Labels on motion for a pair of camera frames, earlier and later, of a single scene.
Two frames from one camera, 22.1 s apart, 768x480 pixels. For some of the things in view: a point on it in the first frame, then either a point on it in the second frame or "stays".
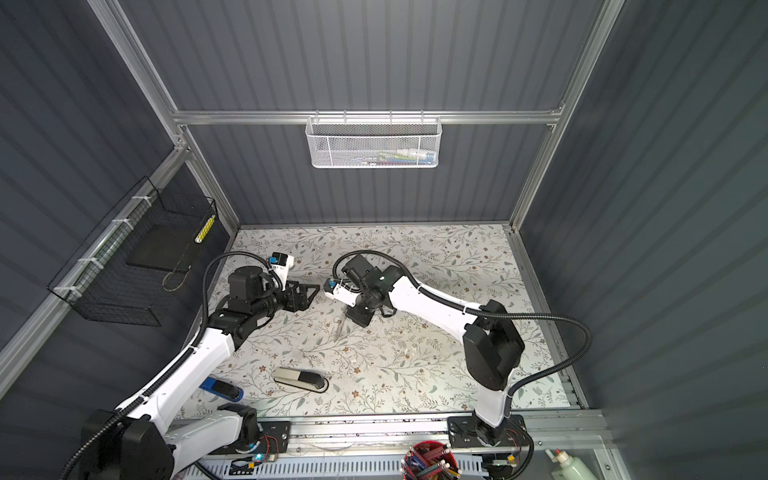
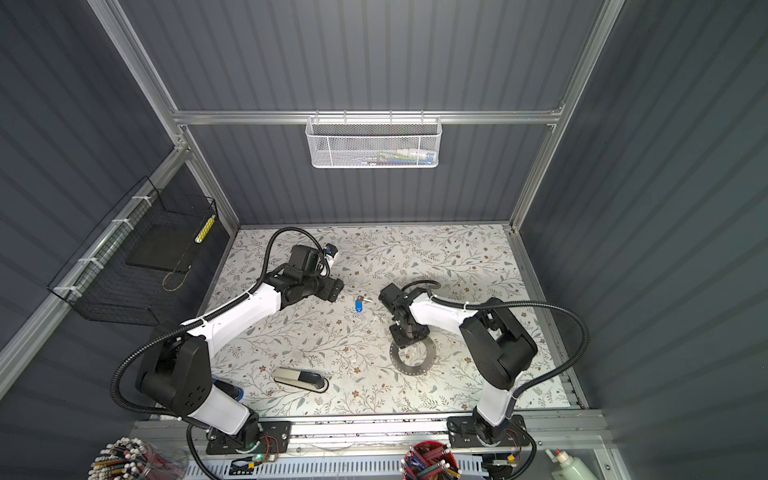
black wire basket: (132, 267) stays
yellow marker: (202, 234) stays
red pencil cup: (429, 460) stays
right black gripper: (362, 319) → (394, 329)
